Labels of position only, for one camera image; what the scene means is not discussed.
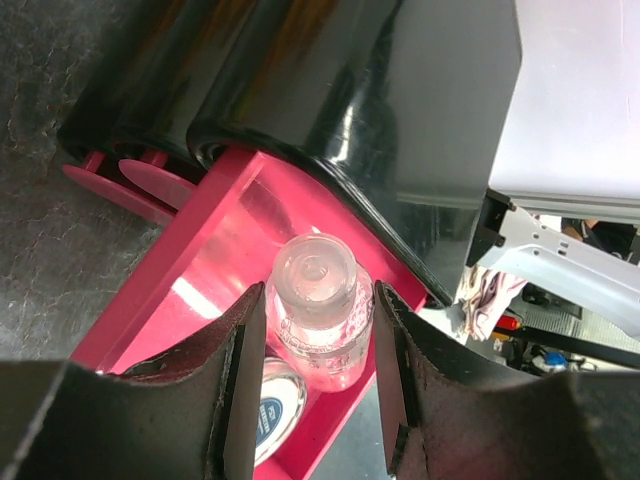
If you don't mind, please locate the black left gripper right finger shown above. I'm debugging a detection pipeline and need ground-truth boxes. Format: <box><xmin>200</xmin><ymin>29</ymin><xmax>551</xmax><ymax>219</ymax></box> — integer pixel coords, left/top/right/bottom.
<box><xmin>373</xmin><ymin>282</ymin><xmax>639</xmax><ymax>479</ymax></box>

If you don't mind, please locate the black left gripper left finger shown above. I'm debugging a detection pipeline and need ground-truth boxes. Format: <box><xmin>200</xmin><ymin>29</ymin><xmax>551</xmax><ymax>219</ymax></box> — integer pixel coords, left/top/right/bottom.
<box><xmin>1</xmin><ymin>283</ymin><xmax>265</xmax><ymax>479</ymax></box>

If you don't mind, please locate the round silver blue-lid tin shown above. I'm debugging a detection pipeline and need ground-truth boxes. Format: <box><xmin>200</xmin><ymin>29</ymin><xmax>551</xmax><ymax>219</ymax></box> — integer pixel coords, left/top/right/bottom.
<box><xmin>254</xmin><ymin>356</ymin><xmax>308</xmax><ymax>467</ymax></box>

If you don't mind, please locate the pink drawer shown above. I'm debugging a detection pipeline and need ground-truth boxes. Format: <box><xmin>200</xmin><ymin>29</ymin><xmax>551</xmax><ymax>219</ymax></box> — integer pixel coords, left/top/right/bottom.
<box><xmin>59</xmin><ymin>147</ymin><xmax>429</xmax><ymax>480</ymax></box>

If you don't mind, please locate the black box with pink ends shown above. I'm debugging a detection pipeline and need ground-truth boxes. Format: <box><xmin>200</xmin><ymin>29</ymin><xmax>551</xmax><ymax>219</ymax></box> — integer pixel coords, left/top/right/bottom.
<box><xmin>58</xmin><ymin>1</ymin><xmax>522</xmax><ymax>305</ymax></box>

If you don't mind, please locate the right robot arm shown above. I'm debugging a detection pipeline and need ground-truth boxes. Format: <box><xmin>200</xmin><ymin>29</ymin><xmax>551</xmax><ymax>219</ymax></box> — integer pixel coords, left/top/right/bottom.
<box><xmin>466</xmin><ymin>189</ymin><xmax>639</xmax><ymax>337</ymax></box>

